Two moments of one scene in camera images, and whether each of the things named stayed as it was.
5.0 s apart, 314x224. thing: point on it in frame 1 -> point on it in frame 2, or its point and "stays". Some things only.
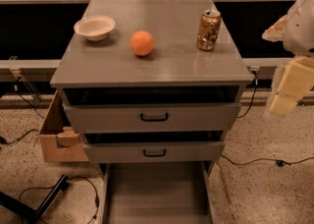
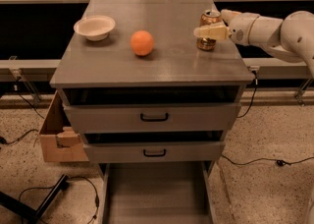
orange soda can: (209, 29) stays
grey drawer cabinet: (153, 84) stays
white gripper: (300, 32) -> (240, 28)
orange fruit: (141, 42) stays
